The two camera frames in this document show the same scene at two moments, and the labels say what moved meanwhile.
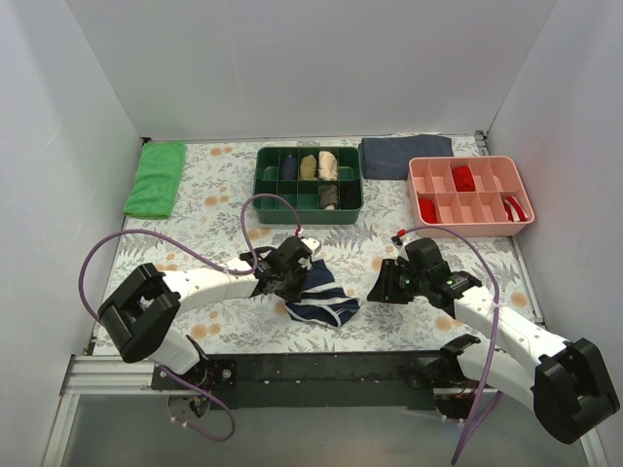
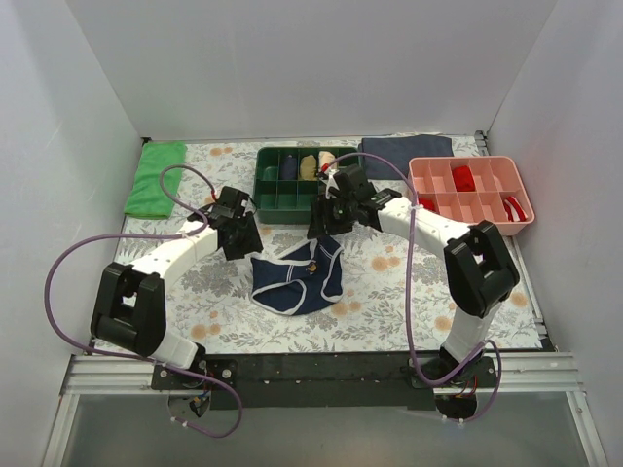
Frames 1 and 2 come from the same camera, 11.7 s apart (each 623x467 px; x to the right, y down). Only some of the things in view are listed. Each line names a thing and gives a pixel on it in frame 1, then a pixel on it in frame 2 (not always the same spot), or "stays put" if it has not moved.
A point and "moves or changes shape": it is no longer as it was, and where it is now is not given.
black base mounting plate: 331,381 stays put
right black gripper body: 390,283 → 325,220
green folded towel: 156,180 stays put
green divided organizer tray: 321,183 stays put
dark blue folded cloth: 387,158 stays put
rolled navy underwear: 289,168 stays put
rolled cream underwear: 327,165 stays put
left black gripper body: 294,284 → 241,235
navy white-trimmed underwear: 323,301 moves or changes shape
